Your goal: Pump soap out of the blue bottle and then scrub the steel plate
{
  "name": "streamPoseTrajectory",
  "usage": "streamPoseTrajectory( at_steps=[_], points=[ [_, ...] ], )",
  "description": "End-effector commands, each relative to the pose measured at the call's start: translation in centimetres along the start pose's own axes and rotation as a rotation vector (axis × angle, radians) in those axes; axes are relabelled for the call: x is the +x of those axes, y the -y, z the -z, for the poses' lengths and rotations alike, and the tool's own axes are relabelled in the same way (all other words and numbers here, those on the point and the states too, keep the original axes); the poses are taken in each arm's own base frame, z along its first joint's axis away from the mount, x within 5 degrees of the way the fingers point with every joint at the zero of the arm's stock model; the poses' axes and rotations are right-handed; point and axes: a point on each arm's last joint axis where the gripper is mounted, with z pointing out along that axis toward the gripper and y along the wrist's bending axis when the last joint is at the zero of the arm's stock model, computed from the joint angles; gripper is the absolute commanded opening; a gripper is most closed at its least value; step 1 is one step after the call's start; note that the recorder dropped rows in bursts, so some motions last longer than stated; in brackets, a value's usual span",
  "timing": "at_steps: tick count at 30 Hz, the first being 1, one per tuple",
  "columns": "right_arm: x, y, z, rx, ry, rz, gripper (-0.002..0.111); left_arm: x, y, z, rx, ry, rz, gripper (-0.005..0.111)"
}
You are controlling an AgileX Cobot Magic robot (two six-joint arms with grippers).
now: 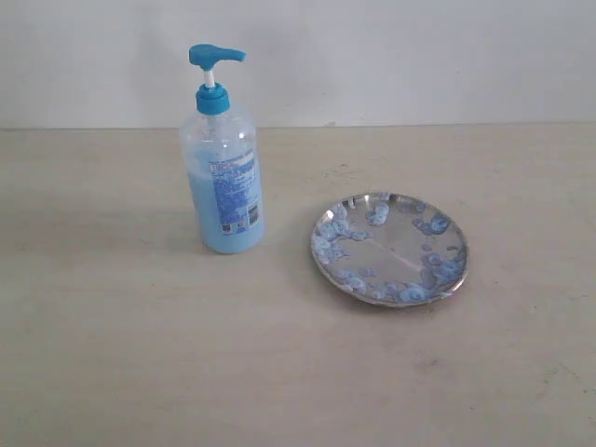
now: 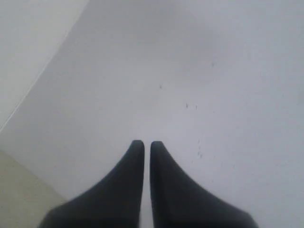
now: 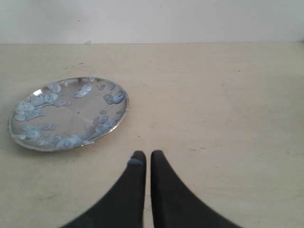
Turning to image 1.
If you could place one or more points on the round steel plate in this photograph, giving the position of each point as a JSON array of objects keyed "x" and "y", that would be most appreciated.
[{"x": 390, "y": 250}]

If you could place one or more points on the blue pump soap bottle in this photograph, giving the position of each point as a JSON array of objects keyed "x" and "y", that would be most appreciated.
[{"x": 221, "y": 158}]

